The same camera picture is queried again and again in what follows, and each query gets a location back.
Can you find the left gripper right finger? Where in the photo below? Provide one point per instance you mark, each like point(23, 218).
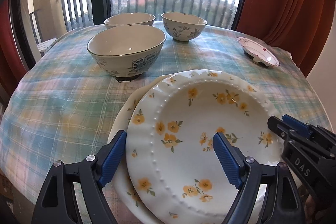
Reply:
point(281, 202)

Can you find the right red curtain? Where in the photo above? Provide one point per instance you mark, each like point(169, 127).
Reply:
point(300, 27)

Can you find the red curtain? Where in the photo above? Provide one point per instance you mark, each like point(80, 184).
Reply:
point(12, 68)
point(300, 27)

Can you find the floral bowl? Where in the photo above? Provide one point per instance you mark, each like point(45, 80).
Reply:
point(183, 27)

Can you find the ceramic bowl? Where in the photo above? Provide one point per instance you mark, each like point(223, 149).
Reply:
point(129, 19)

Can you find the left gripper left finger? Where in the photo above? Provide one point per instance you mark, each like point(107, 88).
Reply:
point(56, 201)

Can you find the large beaded yellow-flower plate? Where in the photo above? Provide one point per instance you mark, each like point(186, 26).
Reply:
point(169, 145)

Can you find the scalloped yellow-flower plate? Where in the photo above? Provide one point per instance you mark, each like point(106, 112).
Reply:
point(120, 194)

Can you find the bowl blue pattern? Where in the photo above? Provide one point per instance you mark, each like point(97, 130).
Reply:
point(127, 51)

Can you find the small red-rimmed white plate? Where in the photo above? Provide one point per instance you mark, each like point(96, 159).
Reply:
point(258, 53)

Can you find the balcony metal railing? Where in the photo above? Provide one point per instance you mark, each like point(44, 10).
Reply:
point(220, 13)

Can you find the left red curtain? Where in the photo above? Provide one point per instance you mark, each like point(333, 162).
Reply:
point(12, 68)

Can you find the white outdoor unit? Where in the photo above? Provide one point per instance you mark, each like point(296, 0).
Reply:
point(43, 47)

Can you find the person's right hand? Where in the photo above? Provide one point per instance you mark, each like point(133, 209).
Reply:
point(309, 209)

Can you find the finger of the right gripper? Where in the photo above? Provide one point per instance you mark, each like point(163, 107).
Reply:
point(308, 131)
point(286, 132)

